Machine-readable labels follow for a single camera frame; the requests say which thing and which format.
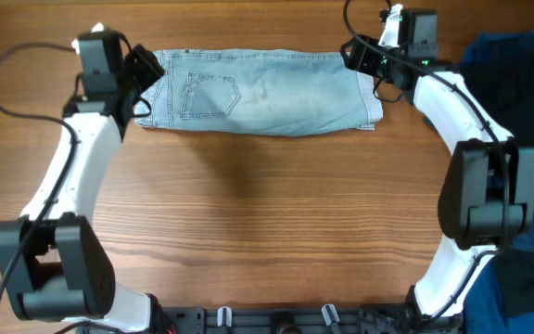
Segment light blue denim shorts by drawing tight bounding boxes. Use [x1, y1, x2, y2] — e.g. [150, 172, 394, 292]
[135, 49, 383, 136]

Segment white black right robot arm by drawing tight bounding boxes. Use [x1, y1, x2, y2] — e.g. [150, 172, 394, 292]
[340, 35, 534, 333]

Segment black garment with white print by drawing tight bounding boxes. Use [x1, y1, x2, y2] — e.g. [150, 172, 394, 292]
[456, 45, 534, 316]

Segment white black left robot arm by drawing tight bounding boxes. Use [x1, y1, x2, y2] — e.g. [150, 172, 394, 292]
[0, 35, 177, 333]

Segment dark blue garment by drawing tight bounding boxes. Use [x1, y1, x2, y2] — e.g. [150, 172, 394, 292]
[458, 32, 534, 333]

